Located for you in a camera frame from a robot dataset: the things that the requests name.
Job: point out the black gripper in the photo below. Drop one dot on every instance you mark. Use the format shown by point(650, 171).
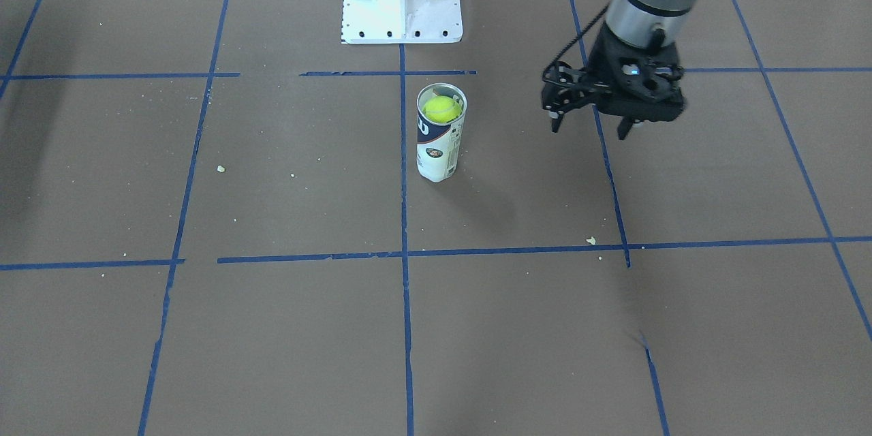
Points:
point(601, 61)

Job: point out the yellow-green tennis ball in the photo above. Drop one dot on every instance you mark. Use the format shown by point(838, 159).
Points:
point(442, 110)

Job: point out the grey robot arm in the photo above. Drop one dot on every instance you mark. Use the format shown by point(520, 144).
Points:
point(648, 24)

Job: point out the clear plastic tennis ball can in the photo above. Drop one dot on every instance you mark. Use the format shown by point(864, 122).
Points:
point(438, 146)

